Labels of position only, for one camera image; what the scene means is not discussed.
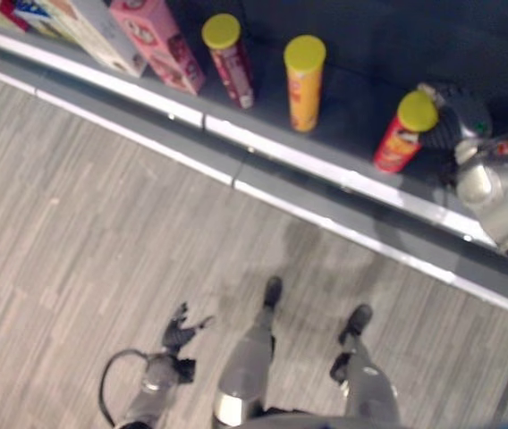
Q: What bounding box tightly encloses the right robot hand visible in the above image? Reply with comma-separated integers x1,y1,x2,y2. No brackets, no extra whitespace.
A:
416,81,495,154

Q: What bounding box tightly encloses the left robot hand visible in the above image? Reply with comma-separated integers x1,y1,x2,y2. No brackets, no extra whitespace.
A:
161,302,216,355

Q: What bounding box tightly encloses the red chip can yellow lid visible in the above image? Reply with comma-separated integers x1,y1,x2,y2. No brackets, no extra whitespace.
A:
372,89,440,174

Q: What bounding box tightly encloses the left dark robot foot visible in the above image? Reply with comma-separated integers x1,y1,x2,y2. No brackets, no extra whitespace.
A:
262,275,284,310

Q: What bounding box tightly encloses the dark robot foot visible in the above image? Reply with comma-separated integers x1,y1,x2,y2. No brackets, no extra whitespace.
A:
336,303,374,346
262,275,284,310

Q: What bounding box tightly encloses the orange chip can yellow lid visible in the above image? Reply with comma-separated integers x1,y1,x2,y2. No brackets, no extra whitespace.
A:
283,34,327,134

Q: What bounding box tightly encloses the grey shelf with white edge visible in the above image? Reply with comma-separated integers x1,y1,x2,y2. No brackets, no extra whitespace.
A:
0,0,508,319

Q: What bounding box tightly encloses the right dark robot foot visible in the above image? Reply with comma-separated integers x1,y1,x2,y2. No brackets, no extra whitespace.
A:
336,303,374,346

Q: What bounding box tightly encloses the right silver robot leg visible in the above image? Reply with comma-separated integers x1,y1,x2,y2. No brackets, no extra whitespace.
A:
328,332,402,426

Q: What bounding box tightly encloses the maroon chip can yellow lid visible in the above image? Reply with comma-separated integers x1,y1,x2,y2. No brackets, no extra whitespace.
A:
200,13,256,111

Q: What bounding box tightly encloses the white beige snack box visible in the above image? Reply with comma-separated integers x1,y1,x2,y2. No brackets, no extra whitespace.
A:
38,0,148,80

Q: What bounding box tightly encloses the blue yellow snack box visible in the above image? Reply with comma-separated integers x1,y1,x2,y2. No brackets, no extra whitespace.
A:
12,0,74,44

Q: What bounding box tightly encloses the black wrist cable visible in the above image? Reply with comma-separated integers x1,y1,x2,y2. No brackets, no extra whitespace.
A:
97,349,159,426

